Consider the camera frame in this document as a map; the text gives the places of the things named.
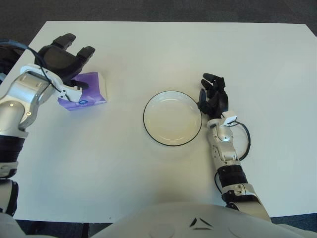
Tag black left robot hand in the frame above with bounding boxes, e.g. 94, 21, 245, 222
34, 33, 96, 91

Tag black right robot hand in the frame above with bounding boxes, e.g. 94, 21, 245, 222
197, 73, 229, 119

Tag purple tissue paper pack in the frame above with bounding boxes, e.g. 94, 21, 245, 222
57, 71, 109, 112

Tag white plate with black rim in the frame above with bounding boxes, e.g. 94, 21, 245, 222
143, 91, 203, 146

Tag black bag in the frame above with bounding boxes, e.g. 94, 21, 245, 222
0, 47, 23, 80

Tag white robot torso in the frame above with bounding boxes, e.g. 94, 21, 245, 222
90, 201, 317, 238

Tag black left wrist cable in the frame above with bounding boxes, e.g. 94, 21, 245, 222
0, 38, 66, 99

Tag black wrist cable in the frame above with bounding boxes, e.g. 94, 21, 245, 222
0, 38, 66, 99
234, 121, 251, 159

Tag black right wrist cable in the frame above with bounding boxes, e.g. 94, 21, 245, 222
234, 121, 251, 159

